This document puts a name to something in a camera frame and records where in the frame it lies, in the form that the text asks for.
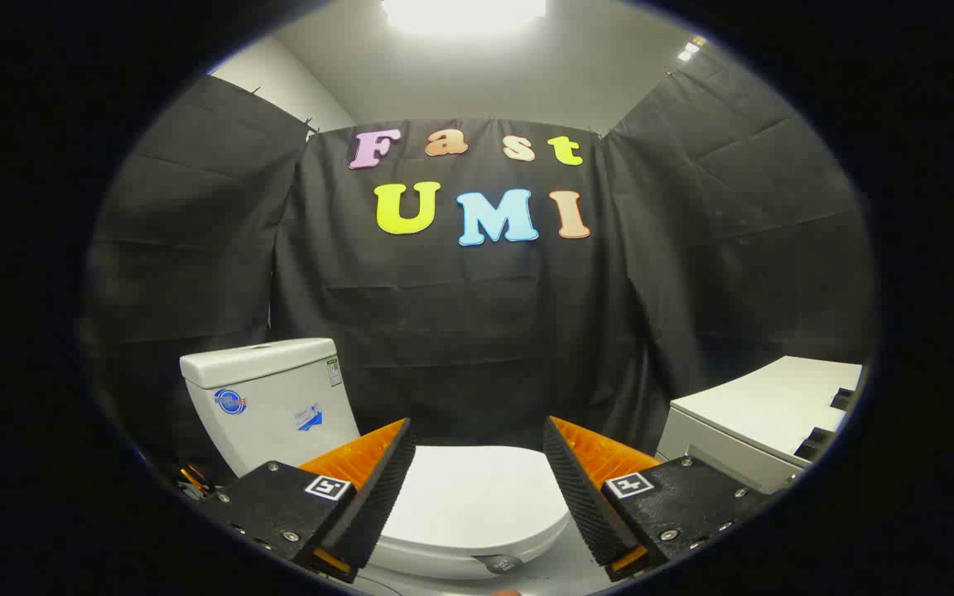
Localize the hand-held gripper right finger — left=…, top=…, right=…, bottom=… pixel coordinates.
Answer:
left=542, top=416, right=778, bottom=583

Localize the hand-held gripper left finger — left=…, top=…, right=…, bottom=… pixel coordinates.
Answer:
left=198, top=417, right=417, bottom=584

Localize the white toilet lid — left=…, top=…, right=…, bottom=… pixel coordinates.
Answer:
left=378, top=446, right=571, bottom=564

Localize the white toilet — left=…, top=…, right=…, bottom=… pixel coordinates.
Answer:
left=180, top=338, right=571, bottom=581

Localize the black backdrop cloth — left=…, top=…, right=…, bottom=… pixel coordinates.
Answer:
left=84, top=74, right=879, bottom=485

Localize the white cabinet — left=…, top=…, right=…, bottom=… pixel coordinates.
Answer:
left=657, top=356, right=865, bottom=496

